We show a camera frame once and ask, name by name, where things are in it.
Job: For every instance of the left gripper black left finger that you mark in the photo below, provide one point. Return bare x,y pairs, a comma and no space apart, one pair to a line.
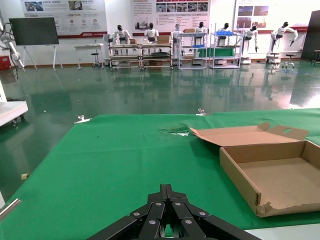
150,215

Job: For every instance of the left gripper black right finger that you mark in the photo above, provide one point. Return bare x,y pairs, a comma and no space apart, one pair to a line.
187,217

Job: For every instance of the white industrial robot arm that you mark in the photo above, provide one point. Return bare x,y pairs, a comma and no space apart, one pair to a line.
11,47

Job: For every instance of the cardboard box with torn edge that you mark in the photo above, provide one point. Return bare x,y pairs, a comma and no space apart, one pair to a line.
275,175

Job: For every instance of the green table cloth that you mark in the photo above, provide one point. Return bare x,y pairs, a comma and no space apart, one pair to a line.
100,162

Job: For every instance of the metal cloth clip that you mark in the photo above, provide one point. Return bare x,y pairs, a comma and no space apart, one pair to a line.
203,113
10,207
82,119

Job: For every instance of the small yellow block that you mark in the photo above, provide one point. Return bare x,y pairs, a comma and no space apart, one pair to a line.
24,176

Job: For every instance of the metal pipe storage rack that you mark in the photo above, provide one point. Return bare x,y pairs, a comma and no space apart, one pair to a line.
156,58
125,58

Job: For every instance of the black round stool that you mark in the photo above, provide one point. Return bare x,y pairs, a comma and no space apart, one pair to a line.
95,58

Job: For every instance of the white work table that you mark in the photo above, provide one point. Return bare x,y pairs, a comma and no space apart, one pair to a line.
12,110

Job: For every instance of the white desk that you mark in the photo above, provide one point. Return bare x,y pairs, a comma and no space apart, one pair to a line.
88,45

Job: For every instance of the white black humanoid robot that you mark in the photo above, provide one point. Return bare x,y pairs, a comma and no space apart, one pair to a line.
226,26
121,33
281,31
175,35
151,33
250,33
200,28

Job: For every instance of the black swivel stool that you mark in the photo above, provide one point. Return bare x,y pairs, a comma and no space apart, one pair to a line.
290,61

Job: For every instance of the brown wooden stool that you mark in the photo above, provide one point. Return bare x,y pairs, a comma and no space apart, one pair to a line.
316,56

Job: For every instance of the red cabinet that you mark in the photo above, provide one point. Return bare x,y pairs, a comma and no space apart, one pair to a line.
5,63

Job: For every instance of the black display screen on stand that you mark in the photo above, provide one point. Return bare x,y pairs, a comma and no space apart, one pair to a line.
33,31

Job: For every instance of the dark standing panel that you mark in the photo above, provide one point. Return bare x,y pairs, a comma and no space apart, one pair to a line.
312,35

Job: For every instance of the white shelf frame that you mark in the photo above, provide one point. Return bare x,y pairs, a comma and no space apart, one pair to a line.
180,50
212,50

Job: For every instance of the wall information poster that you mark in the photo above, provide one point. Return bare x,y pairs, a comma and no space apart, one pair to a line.
170,15
252,15
65,15

